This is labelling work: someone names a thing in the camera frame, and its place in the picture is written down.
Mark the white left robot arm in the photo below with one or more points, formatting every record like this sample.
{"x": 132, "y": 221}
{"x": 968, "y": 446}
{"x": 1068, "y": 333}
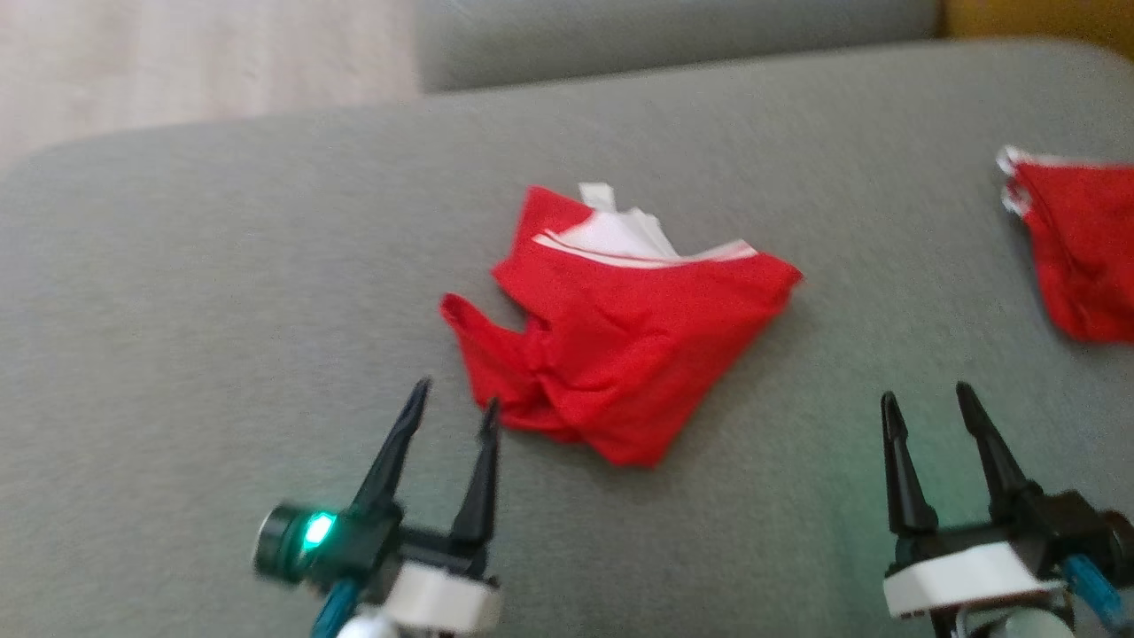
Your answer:
{"x": 368, "y": 627}

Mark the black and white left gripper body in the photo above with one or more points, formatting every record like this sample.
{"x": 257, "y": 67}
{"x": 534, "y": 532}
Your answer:
{"x": 354, "y": 545}

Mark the red garment with white trim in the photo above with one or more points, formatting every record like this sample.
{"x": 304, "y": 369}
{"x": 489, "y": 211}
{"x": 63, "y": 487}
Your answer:
{"x": 1085, "y": 257}

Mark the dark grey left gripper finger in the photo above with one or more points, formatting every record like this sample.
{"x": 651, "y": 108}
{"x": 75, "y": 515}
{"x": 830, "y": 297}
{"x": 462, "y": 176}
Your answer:
{"x": 390, "y": 461}
{"x": 478, "y": 496}

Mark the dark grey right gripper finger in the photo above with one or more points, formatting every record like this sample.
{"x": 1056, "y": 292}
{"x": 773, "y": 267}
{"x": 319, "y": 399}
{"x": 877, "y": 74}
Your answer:
{"x": 997, "y": 452}
{"x": 905, "y": 483}

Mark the red and white garment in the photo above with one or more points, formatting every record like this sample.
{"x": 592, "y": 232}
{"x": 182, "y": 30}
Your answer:
{"x": 620, "y": 346}

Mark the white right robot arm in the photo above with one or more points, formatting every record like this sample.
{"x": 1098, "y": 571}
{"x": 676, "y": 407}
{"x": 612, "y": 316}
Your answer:
{"x": 1001, "y": 620}

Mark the grey fabric sofa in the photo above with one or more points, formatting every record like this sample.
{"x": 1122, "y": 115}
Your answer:
{"x": 221, "y": 310}
{"x": 673, "y": 40}

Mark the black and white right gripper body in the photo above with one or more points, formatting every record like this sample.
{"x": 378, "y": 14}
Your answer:
{"x": 974, "y": 567}

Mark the yellow wooden furniture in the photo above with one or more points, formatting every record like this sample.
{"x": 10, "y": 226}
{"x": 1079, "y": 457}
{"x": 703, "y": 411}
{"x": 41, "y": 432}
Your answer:
{"x": 1045, "y": 22}

